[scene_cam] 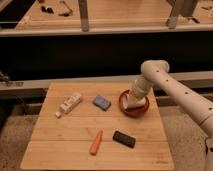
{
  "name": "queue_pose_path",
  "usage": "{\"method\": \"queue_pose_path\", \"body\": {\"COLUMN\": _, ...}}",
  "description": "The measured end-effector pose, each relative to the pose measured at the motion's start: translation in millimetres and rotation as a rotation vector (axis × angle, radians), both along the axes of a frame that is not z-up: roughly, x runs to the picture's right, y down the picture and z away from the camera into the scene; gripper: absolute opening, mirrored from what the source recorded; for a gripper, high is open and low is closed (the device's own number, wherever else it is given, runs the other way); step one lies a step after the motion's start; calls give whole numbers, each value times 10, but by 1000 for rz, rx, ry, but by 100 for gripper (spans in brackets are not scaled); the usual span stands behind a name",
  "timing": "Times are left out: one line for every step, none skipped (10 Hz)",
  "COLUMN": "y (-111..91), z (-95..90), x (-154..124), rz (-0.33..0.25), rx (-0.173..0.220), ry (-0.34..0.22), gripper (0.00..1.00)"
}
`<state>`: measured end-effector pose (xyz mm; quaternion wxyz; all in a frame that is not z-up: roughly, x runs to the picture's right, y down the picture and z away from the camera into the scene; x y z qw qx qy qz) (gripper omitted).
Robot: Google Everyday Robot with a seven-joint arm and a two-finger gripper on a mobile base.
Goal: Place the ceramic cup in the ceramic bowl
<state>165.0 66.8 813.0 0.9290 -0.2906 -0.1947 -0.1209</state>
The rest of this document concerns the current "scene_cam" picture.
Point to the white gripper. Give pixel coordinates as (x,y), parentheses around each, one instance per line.
(131,102)

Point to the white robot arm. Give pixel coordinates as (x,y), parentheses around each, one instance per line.
(200,109)

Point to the red ceramic bowl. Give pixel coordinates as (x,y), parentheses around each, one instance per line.
(135,111)

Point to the blue sponge block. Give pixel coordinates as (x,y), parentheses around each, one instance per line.
(102,103)

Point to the black rectangular block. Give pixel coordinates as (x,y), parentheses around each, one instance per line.
(124,139)

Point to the orange carrot toy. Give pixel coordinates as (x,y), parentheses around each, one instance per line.
(96,143)

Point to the black tool on back table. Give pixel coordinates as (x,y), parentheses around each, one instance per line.
(67,12)

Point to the dark small object back table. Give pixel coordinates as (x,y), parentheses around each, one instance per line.
(47,9)

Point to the metal clamp at left edge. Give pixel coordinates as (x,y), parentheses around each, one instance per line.
(6,81)

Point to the grey metal bracket leg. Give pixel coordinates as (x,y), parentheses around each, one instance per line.
(183,8)

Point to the grey metal post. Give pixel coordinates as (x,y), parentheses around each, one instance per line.
(83,9)

